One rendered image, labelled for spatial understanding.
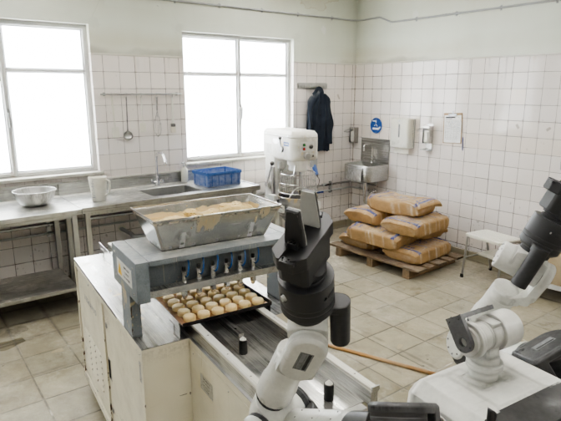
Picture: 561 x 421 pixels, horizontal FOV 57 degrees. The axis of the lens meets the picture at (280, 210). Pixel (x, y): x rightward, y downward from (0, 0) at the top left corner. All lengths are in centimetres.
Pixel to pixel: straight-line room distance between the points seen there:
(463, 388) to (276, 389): 33
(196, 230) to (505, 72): 410
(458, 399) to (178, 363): 139
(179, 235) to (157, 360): 48
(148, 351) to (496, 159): 429
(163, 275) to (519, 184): 411
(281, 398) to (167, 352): 115
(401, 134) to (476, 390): 528
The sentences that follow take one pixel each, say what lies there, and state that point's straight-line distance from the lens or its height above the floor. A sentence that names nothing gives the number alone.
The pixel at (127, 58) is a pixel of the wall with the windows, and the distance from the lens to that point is 515.
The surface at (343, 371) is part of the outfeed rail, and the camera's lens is 177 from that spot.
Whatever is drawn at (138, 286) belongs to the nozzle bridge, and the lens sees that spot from 195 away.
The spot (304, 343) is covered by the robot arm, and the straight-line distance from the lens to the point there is 83.
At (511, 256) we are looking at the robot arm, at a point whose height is 143.
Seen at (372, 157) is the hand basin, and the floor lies 97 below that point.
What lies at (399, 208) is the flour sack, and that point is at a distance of 534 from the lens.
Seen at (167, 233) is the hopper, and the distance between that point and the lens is 198.
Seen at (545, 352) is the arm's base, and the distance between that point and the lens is 114.
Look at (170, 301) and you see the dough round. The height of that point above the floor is 92.
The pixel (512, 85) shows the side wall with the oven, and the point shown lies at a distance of 551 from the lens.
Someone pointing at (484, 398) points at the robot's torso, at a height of 129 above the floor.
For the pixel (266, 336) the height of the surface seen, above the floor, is 84.
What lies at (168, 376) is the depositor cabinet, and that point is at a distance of 215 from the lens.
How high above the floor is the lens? 179
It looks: 13 degrees down
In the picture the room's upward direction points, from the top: straight up
